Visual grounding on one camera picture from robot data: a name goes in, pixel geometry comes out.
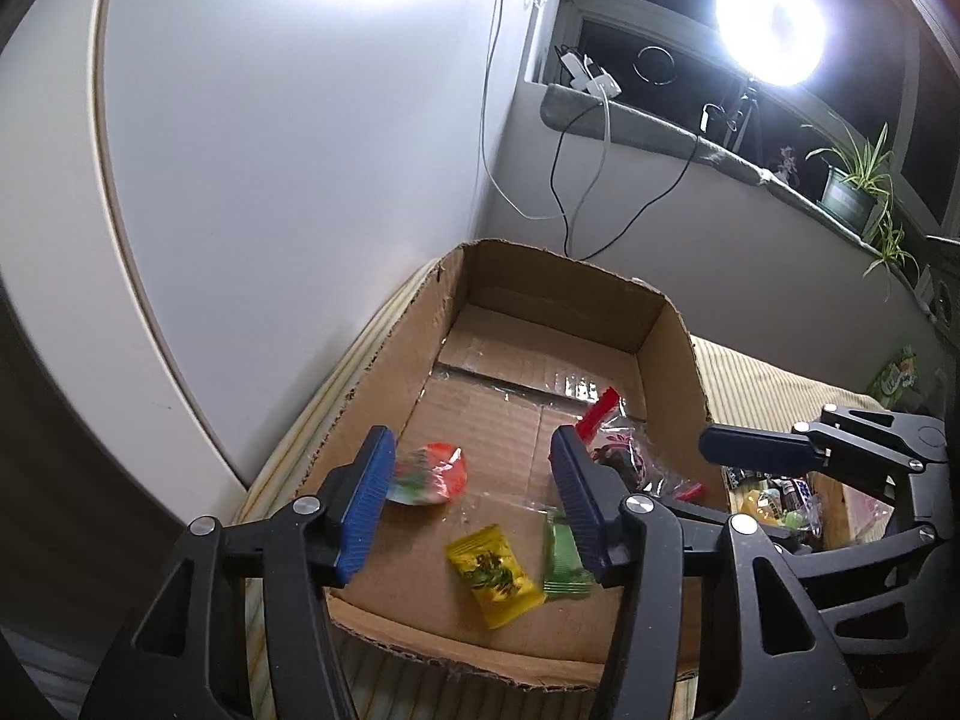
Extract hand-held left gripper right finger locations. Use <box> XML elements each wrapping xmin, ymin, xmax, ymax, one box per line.
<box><xmin>550</xmin><ymin>426</ymin><xmax>871</xmax><ymax>720</ymax></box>

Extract round orange green candy packet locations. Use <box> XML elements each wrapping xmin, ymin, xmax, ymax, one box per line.
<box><xmin>386</xmin><ymin>442</ymin><xmax>470</xmax><ymax>506</ymax></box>

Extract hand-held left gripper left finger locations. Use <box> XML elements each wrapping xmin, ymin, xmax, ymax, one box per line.
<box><xmin>79</xmin><ymin>426</ymin><xmax>396</xmax><ymax>720</ymax></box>

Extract green snack packet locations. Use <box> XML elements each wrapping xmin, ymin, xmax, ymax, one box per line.
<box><xmin>541</xmin><ymin>508</ymin><xmax>598</xmax><ymax>602</ymax></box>

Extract short white cable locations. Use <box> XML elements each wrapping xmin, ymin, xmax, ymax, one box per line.
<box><xmin>566</xmin><ymin>86</ymin><xmax>612</xmax><ymax>237</ymax></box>

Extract striped bed sheet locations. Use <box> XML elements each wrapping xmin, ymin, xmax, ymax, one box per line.
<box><xmin>232</xmin><ymin>270</ymin><xmax>938</xmax><ymax>720</ymax></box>

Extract yellow snack packet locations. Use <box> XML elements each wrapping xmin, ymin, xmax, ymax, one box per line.
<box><xmin>446</xmin><ymin>523</ymin><xmax>545</xmax><ymax>629</ymax></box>

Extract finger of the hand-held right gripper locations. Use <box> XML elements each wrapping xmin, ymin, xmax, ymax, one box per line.
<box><xmin>776</xmin><ymin>523</ymin><xmax>943</xmax><ymax>605</ymax></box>
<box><xmin>699</xmin><ymin>403</ymin><xmax>952</xmax><ymax>500</ymax></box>

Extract white chargers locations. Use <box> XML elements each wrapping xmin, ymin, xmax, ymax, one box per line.
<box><xmin>555</xmin><ymin>45</ymin><xmax>623</xmax><ymax>100</ymax></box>

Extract clear red-edged snack packet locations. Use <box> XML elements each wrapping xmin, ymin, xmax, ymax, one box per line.
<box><xmin>576</xmin><ymin>386</ymin><xmax>707</xmax><ymax>505</ymax></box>

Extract black light tripod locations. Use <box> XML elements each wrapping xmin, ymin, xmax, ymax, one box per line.
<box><xmin>722</xmin><ymin>79</ymin><xmax>767</xmax><ymax>167</ymax></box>

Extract white wardrobe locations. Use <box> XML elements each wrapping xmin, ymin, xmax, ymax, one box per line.
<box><xmin>0</xmin><ymin>0</ymin><xmax>552</xmax><ymax>496</ymax></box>

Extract green snack bag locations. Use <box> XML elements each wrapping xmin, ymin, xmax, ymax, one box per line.
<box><xmin>874</xmin><ymin>345</ymin><xmax>923</xmax><ymax>401</ymax></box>

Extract ring light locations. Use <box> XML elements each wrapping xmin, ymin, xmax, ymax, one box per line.
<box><xmin>712</xmin><ymin>0</ymin><xmax>830</xmax><ymax>88</ymax></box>

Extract long white cable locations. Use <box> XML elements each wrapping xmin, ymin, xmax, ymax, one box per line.
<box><xmin>478</xmin><ymin>0</ymin><xmax>572</xmax><ymax>221</ymax></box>

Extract pile of mixed snacks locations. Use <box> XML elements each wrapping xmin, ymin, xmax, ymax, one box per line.
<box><xmin>724</xmin><ymin>465</ymin><xmax>826</xmax><ymax>550</ymax></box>

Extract large brown cardboard box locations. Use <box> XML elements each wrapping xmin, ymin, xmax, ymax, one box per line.
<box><xmin>296</xmin><ymin>238</ymin><xmax>732</xmax><ymax>691</ymax></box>

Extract potted spider plant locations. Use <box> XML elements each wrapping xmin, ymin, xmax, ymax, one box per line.
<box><xmin>802</xmin><ymin>120</ymin><xmax>922</xmax><ymax>297</ymax></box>

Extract small cardboard box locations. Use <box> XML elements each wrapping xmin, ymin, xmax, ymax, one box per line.
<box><xmin>812</xmin><ymin>469</ymin><xmax>898</xmax><ymax>550</ymax></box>

